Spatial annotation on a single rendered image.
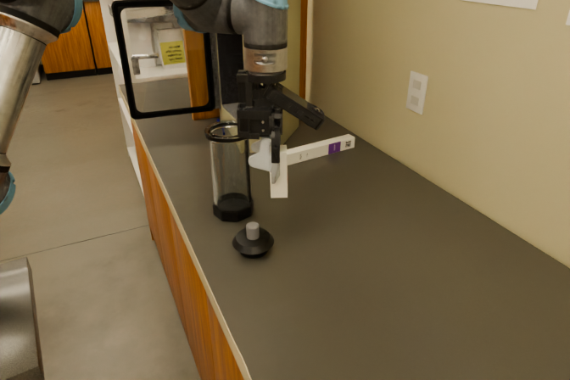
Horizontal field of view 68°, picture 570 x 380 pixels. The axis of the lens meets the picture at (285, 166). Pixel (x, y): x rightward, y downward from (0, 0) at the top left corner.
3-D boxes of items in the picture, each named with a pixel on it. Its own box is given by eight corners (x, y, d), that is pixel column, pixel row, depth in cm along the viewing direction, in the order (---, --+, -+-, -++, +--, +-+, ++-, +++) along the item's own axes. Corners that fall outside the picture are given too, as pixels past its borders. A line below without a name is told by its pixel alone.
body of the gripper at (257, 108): (242, 126, 84) (239, 65, 79) (285, 126, 84) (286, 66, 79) (237, 142, 77) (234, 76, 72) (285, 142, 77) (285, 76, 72)
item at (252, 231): (282, 250, 94) (282, 226, 91) (248, 269, 89) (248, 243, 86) (257, 231, 100) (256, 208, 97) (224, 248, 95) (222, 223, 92)
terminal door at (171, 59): (215, 110, 161) (207, -3, 142) (131, 120, 151) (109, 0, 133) (215, 109, 161) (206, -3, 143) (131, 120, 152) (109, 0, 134)
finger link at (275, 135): (271, 159, 82) (271, 114, 79) (280, 159, 82) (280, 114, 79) (270, 164, 77) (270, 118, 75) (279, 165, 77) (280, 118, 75)
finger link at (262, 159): (249, 182, 83) (248, 136, 80) (279, 182, 83) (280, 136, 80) (248, 187, 80) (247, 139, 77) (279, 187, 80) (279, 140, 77)
